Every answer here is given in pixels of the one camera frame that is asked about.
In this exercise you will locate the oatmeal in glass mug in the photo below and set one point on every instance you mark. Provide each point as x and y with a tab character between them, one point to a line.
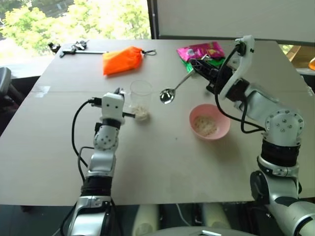
140	113

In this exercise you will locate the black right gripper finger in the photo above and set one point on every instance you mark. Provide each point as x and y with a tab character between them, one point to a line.
201	63
205	73

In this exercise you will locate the orange object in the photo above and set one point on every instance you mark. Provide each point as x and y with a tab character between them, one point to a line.
312	64

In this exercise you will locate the small black object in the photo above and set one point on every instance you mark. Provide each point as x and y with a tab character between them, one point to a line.
53	46

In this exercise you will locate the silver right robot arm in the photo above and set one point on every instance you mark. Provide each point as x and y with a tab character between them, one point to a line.
278	147

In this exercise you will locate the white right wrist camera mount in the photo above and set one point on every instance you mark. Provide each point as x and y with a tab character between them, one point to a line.
242	66

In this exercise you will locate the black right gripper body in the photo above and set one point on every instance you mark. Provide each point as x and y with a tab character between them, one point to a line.
217	78

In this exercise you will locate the grey robot torso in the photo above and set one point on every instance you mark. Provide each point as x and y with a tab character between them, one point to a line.
187	231

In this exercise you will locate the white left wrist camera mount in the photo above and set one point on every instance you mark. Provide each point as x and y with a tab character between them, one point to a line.
112	105

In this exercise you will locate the magenta snack packet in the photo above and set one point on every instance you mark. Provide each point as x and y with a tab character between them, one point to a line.
201	50

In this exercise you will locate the metal ruler tool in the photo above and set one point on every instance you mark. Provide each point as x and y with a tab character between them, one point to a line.
83	51

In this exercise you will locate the white rounded robot leg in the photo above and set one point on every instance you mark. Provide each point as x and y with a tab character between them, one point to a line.
216	217
145	220

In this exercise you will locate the dark chair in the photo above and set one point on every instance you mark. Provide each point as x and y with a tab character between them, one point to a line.
5	78

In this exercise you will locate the green snack packet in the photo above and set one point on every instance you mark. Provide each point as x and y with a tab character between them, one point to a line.
217	61

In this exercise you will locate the clear glass mug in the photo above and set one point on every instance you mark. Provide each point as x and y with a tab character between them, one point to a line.
140	98

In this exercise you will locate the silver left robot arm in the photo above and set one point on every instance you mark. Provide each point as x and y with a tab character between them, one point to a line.
101	159

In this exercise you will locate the oatmeal in pink bowl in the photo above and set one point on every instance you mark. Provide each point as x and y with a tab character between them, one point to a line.
205	126

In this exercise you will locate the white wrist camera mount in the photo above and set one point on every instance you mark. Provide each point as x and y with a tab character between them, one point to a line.
112	105
242	66

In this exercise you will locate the white panel board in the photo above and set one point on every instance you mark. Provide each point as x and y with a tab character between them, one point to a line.
233	17

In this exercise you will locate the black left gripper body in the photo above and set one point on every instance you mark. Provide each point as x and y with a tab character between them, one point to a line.
119	91

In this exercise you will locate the bunch of keys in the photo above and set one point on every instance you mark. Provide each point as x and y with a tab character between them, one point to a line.
80	45

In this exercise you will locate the silver metal spoon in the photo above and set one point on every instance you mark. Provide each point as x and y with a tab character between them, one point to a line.
167	96

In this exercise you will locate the pink bowl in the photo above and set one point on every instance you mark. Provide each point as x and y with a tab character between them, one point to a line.
209	123

